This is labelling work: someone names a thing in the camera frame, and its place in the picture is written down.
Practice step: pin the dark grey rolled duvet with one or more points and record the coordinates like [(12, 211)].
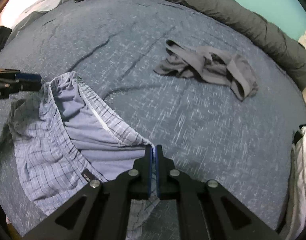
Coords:
[(268, 32)]

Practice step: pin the stack of folded clothes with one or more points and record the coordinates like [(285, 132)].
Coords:
[(302, 180)]

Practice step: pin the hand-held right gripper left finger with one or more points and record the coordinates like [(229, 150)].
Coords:
[(149, 177)]

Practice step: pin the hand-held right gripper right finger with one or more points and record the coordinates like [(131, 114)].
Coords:
[(158, 182)]

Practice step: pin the light grey blanket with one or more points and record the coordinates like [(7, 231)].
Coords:
[(40, 10)]

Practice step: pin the blue plaid boxer shorts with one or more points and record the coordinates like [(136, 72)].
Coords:
[(42, 142)]

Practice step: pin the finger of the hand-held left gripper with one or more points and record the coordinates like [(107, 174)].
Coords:
[(29, 77), (25, 86)]

